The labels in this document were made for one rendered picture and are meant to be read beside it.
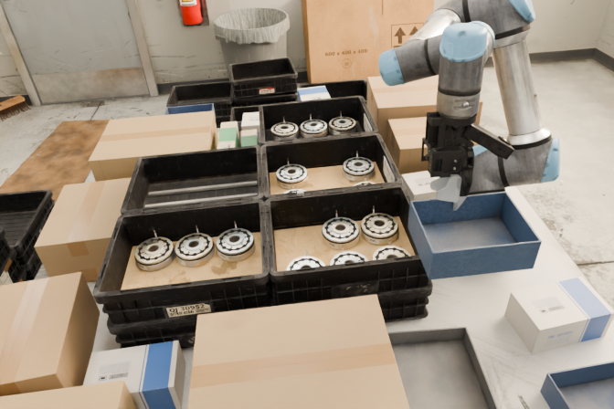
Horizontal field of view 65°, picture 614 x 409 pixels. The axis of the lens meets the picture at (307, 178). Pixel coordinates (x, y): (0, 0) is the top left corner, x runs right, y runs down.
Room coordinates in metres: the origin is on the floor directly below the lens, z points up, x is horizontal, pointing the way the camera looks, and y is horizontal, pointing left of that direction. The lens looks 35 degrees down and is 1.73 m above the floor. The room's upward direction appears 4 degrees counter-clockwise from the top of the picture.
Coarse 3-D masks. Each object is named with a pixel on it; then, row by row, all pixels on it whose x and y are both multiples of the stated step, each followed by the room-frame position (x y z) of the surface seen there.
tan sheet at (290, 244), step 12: (396, 216) 1.08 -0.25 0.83; (300, 228) 1.05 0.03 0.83; (312, 228) 1.05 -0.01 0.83; (360, 228) 1.04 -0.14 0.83; (276, 240) 1.01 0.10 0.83; (288, 240) 1.01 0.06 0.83; (300, 240) 1.00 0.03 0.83; (312, 240) 1.00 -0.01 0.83; (360, 240) 0.99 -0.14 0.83; (396, 240) 0.98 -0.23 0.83; (408, 240) 0.97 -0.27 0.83; (276, 252) 0.96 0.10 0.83; (288, 252) 0.96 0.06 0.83; (300, 252) 0.95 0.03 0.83; (312, 252) 0.95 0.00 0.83; (324, 252) 0.95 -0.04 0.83; (336, 252) 0.95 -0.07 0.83; (360, 252) 0.94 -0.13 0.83; (372, 252) 0.94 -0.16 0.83; (408, 252) 0.93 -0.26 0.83; (288, 264) 0.91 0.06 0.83; (324, 264) 0.90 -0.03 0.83
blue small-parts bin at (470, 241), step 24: (504, 192) 0.77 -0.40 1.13; (408, 216) 0.76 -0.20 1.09; (432, 216) 0.76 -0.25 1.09; (456, 216) 0.77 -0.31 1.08; (480, 216) 0.77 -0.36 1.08; (504, 216) 0.75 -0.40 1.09; (432, 240) 0.71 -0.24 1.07; (456, 240) 0.71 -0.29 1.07; (480, 240) 0.71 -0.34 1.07; (504, 240) 0.70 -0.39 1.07; (528, 240) 0.66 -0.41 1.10; (432, 264) 0.61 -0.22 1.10; (456, 264) 0.62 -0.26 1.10; (480, 264) 0.62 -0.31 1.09; (504, 264) 0.62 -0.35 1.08; (528, 264) 0.63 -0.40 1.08
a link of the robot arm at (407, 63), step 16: (432, 16) 1.22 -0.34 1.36; (448, 16) 1.19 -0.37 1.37; (432, 32) 1.04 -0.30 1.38; (400, 48) 0.93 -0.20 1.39; (416, 48) 0.91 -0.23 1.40; (384, 64) 0.93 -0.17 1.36; (400, 64) 0.91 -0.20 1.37; (416, 64) 0.89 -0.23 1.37; (384, 80) 0.92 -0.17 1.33; (400, 80) 0.91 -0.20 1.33
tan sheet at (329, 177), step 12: (312, 168) 1.36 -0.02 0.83; (324, 168) 1.36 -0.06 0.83; (336, 168) 1.35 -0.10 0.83; (276, 180) 1.30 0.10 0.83; (312, 180) 1.29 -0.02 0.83; (324, 180) 1.29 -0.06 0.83; (336, 180) 1.28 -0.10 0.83; (348, 180) 1.28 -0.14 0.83; (372, 180) 1.27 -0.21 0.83; (276, 192) 1.24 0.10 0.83
